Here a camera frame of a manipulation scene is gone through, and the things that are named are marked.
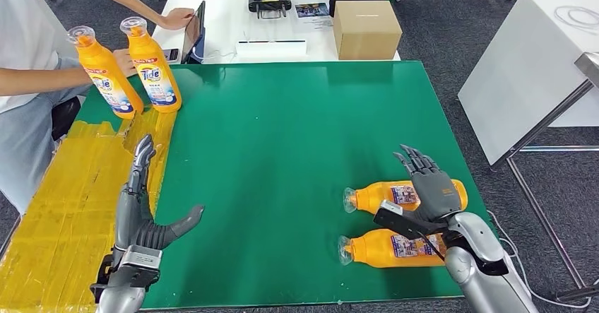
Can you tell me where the person's left hand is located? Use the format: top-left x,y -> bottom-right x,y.
158,7 -> 196,31

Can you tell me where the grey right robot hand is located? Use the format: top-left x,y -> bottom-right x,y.
392,144 -> 464,223

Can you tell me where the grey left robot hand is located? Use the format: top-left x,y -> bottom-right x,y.
113,134 -> 206,252

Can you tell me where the person's right hand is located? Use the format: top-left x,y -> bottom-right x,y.
112,48 -> 138,78

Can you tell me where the orange detergent bottle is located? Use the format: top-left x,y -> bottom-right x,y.
336,228 -> 448,268
343,179 -> 469,214
119,16 -> 183,114
66,25 -> 145,120

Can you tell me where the black tablet on stand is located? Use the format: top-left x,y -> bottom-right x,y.
181,0 -> 206,64

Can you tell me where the white desk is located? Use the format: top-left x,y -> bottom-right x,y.
152,0 -> 401,64

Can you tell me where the black stool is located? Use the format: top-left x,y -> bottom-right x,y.
50,96 -> 83,141

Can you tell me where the black remote controller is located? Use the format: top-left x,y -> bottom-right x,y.
248,0 -> 292,20

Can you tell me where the white flat box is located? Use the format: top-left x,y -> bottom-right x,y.
235,39 -> 307,60

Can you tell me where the person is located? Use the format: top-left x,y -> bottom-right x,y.
0,0 -> 196,215

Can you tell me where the printed brochure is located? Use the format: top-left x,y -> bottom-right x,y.
293,2 -> 332,26

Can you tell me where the white square table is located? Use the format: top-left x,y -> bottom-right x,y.
457,0 -> 599,166

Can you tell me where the brown cardboard box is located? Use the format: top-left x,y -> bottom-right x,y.
332,0 -> 403,61

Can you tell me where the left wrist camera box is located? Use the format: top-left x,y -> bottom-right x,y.
90,244 -> 163,302

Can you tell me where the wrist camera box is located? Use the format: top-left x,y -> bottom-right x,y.
372,199 -> 450,242
90,244 -> 163,302

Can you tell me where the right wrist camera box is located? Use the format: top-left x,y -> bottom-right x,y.
372,199 -> 450,242

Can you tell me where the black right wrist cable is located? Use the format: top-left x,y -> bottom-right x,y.
415,232 -> 448,263

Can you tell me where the white floor cable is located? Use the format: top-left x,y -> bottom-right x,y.
486,209 -> 599,309

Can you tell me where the steel frame table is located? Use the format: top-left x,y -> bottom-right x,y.
489,51 -> 599,302

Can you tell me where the white coiled cable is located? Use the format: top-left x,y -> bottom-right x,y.
553,4 -> 599,33

